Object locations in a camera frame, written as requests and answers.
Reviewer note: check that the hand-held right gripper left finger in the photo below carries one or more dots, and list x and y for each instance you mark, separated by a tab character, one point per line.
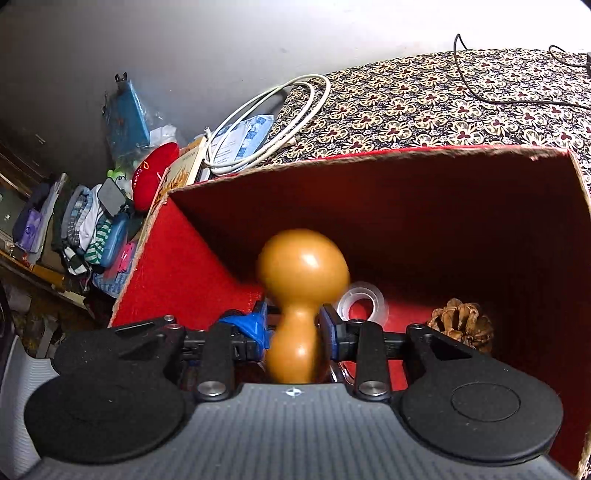
251	326

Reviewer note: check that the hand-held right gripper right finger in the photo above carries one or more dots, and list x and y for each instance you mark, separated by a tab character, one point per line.
330	333

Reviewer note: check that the orange wooden gourd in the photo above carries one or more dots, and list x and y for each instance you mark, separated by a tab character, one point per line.
300	277

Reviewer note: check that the red cardboard box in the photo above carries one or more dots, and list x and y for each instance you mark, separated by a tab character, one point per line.
415	230

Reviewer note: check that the clear tape roll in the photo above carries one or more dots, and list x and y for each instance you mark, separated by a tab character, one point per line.
364	288

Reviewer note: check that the brown pine cone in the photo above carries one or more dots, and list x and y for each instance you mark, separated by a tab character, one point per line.
461	323

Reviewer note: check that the blue knit mat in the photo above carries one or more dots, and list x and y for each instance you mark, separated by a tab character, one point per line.
111	284

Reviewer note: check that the blue oval case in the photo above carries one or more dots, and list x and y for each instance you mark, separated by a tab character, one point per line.
114	242

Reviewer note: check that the yellow illustrated book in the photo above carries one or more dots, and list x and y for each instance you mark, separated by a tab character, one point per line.
182	173

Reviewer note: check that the green white striped cloth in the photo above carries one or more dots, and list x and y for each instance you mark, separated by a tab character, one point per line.
98	244

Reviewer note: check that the red plush toy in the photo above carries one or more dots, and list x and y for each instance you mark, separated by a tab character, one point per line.
154	175

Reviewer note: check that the blue white paper packet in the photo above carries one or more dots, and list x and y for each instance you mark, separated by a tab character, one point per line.
244	136

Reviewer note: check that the green plush toy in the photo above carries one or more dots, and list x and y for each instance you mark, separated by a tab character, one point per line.
117	176

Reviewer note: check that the pile of folded clothes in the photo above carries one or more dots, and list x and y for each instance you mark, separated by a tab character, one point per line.
76	221

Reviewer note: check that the grey ribbed mat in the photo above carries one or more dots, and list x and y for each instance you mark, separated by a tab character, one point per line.
23	406

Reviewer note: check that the blue item in plastic bag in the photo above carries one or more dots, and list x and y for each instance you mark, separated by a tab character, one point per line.
131	115

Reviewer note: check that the purple packet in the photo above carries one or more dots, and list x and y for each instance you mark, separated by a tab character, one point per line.
28	228

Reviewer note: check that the floral patterned cloth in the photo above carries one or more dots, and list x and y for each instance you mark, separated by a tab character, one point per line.
415	101

